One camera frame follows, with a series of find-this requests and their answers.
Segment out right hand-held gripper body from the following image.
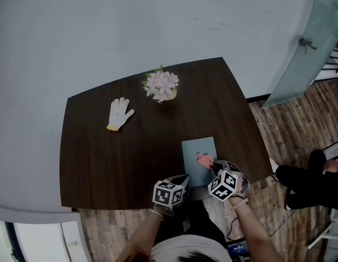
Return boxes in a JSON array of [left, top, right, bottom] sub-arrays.
[[207, 162, 250, 202]]

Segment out frosted glass door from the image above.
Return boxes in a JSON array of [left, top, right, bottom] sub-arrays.
[[260, 0, 338, 110]]

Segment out black floor cable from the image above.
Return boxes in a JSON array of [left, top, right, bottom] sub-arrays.
[[268, 209, 299, 237]]

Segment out thin black gripper cord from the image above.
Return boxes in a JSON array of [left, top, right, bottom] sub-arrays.
[[225, 216, 240, 242]]

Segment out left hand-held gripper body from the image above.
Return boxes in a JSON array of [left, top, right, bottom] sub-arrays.
[[153, 177, 190, 217]]

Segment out blue-grey notebook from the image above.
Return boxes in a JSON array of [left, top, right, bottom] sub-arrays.
[[181, 136, 219, 188]]

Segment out person's right forearm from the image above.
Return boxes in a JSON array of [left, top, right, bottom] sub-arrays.
[[230, 198, 284, 262]]

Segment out person's black trousers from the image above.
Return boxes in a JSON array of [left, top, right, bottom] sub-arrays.
[[157, 200, 227, 245]]

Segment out pink flowers in cream pot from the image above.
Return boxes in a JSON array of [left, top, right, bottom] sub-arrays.
[[141, 65, 180, 105]]

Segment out person's left forearm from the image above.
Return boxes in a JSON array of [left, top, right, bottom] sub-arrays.
[[124, 209, 165, 262]]

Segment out pink bangle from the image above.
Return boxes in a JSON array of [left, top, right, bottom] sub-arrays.
[[230, 199, 249, 211]]

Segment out metal door handle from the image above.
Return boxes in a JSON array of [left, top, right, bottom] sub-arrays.
[[299, 38, 318, 55]]

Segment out window with dark frame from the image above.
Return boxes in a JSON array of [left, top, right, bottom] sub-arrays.
[[0, 219, 84, 262]]

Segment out person's beige shirt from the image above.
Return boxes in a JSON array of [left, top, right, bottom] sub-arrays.
[[151, 235, 230, 262]]

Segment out tablet with lit screen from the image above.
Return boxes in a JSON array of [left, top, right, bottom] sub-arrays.
[[227, 237, 251, 262]]

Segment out white work glove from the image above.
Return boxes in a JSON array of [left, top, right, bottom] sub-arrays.
[[106, 97, 135, 132]]

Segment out pink cloth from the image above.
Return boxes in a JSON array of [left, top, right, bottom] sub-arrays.
[[195, 151, 215, 169]]

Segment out white shelf with black bars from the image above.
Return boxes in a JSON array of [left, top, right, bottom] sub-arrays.
[[313, 37, 338, 84]]

